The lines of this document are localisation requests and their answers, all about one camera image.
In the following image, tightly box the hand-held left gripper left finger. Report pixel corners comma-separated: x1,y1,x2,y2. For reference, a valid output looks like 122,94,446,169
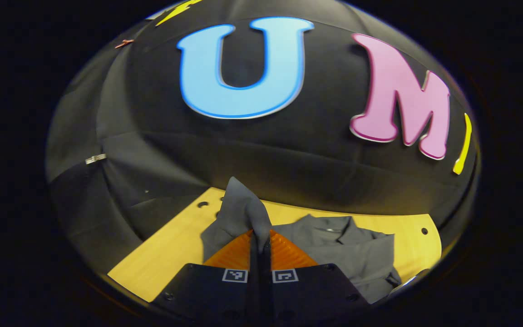
152,229,262,322

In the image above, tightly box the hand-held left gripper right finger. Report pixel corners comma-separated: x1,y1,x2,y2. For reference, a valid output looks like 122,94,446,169
261,229,372,322

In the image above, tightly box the grey button shirt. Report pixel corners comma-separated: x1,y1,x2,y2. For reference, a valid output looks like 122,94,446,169
201,177,402,304

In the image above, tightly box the black backdrop cloth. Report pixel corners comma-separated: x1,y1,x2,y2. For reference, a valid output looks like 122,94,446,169
45,0,481,274

